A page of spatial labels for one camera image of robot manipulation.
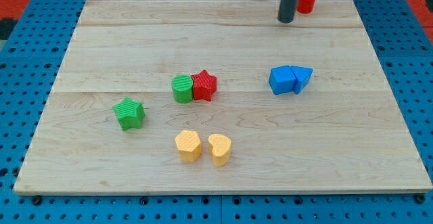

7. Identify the light wooden board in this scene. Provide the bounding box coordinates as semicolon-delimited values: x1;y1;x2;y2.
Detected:
14;0;432;196

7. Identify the green cylinder block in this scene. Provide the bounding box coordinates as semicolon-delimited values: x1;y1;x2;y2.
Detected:
171;74;193;104

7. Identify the red cylinder block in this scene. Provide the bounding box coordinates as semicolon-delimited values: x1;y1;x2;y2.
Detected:
296;0;315;14

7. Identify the blue triangle block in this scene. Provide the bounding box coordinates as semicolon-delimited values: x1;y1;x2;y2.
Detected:
291;66;314;94

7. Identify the red star block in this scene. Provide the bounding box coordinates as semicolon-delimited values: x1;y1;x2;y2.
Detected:
191;70;217;102

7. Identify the yellow heart block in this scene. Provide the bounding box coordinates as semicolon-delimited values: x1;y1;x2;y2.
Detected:
208;133;232;166

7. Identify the yellow hexagon block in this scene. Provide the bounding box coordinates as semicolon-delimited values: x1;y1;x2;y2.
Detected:
175;130;202;162

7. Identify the blue cube block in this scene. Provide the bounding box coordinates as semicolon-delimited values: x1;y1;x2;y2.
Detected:
269;65;296;95

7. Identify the green star block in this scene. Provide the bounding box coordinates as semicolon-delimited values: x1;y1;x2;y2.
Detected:
112;97;145;131

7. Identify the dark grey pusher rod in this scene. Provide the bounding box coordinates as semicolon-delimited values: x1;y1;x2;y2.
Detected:
277;0;298;23

